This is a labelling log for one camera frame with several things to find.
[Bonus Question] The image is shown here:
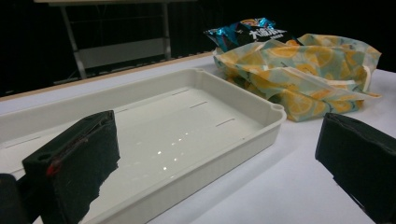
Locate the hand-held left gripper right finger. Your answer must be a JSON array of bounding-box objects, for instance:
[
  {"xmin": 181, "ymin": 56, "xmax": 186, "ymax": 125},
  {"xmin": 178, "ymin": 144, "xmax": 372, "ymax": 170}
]
[{"xmin": 315, "ymin": 112, "xmax": 396, "ymax": 224}]

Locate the metal frame stand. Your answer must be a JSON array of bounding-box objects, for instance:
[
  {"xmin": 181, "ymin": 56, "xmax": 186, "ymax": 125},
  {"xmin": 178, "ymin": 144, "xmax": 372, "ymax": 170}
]
[{"xmin": 33, "ymin": 0, "xmax": 198, "ymax": 86}]

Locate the white plastic tray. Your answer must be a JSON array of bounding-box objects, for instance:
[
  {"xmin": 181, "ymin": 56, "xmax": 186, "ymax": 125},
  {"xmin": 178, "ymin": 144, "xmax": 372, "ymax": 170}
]
[{"xmin": 0, "ymin": 67, "xmax": 288, "ymax": 224}]

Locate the yellow patterned snack bag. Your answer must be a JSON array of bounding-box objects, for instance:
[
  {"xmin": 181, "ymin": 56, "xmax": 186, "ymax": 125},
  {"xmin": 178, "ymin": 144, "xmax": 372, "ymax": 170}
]
[{"xmin": 212, "ymin": 33, "xmax": 383, "ymax": 123}]

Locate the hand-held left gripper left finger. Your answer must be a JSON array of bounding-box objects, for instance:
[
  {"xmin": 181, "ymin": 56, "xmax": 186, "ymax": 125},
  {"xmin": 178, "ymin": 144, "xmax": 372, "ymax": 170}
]
[{"xmin": 21, "ymin": 109, "xmax": 121, "ymax": 224}]

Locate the black and blue snack packet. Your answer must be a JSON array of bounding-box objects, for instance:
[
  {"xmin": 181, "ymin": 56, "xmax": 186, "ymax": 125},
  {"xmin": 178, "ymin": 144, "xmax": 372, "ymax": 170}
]
[{"xmin": 204, "ymin": 17, "xmax": 301, "ymax": 53}]

